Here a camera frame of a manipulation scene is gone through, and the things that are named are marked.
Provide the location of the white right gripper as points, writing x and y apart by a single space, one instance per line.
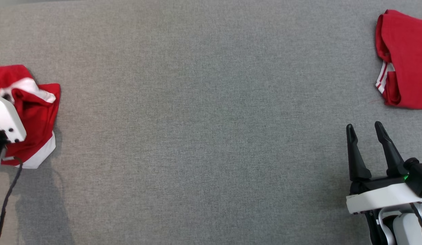
381 197

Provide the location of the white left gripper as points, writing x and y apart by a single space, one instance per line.
6 115

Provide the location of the red shorts with white stripe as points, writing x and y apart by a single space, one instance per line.
37 115

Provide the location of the red jersey with white sleeves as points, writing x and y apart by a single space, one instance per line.
406 58

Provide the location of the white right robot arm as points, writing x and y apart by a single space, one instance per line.
404 228

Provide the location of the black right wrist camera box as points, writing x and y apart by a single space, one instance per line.
418 175

